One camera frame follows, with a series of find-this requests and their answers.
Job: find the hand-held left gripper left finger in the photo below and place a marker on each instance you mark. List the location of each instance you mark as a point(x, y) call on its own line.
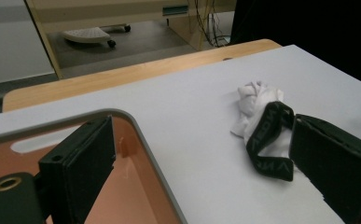
point(75, 161)

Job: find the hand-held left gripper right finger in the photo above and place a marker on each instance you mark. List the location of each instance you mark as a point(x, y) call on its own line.
point(340, 158)

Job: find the orange basket with grey rim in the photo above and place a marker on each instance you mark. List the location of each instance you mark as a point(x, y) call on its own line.
point(128, 193)

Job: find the white underwear with black waistband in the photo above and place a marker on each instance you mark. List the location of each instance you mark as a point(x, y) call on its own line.
point(256, 102)

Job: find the white perforated footrest on casters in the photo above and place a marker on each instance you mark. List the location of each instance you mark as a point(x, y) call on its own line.
point(86, 34)

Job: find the black curtain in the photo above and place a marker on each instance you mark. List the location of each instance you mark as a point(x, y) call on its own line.
point(308, 25)

